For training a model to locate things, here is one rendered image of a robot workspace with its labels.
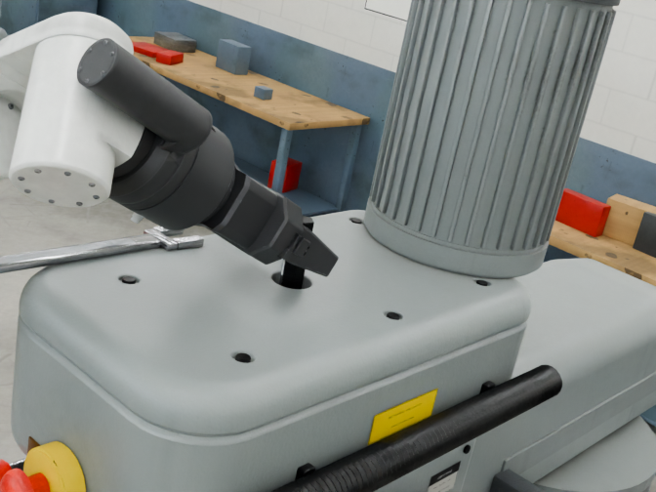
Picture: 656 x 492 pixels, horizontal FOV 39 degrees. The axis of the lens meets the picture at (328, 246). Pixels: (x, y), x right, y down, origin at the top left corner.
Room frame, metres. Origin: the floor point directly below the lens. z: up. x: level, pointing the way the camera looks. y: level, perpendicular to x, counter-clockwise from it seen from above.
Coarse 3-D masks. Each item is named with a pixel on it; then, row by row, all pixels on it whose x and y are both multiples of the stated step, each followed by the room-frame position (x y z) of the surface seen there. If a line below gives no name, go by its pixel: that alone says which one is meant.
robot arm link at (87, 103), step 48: (48, 48) 0.60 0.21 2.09; (96, 48) 0.58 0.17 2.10; (48, 96) 0.58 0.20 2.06; (96, 96) 0.59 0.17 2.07; (144, 96) 0.58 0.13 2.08; (48, 144) 0.55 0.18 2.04; (96, 144) 0.57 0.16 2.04; (144, 144) 0.61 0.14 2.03; (192, 144) 0.61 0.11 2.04; (48, 192) 0.57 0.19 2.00; (96, 192) 0.57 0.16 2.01; (144, 192) 0.61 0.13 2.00
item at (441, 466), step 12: (468, 444) 0.83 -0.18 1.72; (444, 456) 0.80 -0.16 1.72; (456, 456) 0.82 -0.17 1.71; (468, 456) 0.84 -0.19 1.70; (420, 468) 0.77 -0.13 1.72; (432, 468) 0.79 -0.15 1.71; (444, 468) 0.80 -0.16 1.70; (456, 468) 0.82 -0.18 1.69; (396, 480) 0.74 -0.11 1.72; (408, 480) 0.76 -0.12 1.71; (420, 480) 0.77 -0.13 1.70; (432, 480) 0.79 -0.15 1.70; (444, 480) 0.81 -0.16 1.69; (456, 480) 0.83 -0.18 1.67
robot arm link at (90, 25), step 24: (48, 24) 0.62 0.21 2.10; (72, 24) 0.61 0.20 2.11; (96, 24) 0.62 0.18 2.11; (0, 48) 0.64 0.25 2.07; (24, 48) 0.62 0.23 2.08; (0, 72) 0.64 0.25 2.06; (24, 72) 0.64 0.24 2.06; (0, 96) 0.65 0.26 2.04; (24, 96) 0.65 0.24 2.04; (0, 120) 0.64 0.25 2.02; (0, 144) 0.63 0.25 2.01; (0, 168) 0.62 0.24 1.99
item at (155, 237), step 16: (112, 240) 0.75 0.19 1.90; (128, 240) 0.76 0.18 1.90; (144, 240) 0.77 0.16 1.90; (160, 240) 0.78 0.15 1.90; (176, 240) 0.79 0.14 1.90; (192, 240) 0.79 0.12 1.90; (0, 256) 0.68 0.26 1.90; (16, 256) 0.68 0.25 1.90; (32, 256) 0.69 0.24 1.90; (48, 256) 0.70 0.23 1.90; (64, 256) 0.70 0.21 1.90; (80, 256) 0.71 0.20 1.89; (96, 256) 0.73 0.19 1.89; (0, 272) 0.66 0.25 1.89
